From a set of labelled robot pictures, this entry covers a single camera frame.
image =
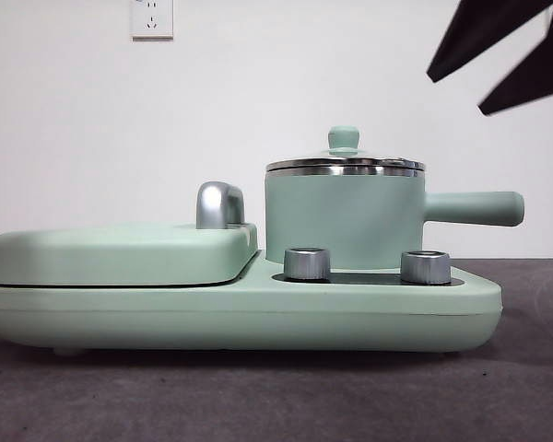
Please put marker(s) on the glass pot lid green knob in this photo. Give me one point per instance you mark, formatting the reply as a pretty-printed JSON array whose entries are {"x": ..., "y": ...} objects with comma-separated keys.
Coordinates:
[{"x": 344, "y": 139}]

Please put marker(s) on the silver control knob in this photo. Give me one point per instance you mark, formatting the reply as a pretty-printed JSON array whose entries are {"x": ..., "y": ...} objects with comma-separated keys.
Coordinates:
[
  {"x": 306, "y": 264},
  {"x": 425, "y": 268}
]

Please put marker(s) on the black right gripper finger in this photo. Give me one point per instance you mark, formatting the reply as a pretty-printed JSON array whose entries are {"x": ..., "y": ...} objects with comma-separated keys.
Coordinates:
[
  {"x": 484, "y": 32},
  {"x": 539, "y": 69}
]

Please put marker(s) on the mint green cooker base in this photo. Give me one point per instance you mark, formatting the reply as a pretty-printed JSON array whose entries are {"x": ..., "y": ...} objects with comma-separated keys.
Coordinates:
[{"x": 373, "y": 315}]

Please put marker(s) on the white wall socket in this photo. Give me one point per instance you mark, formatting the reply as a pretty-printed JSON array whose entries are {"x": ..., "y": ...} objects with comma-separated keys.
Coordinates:
[{"x": 152, "y": 20}]

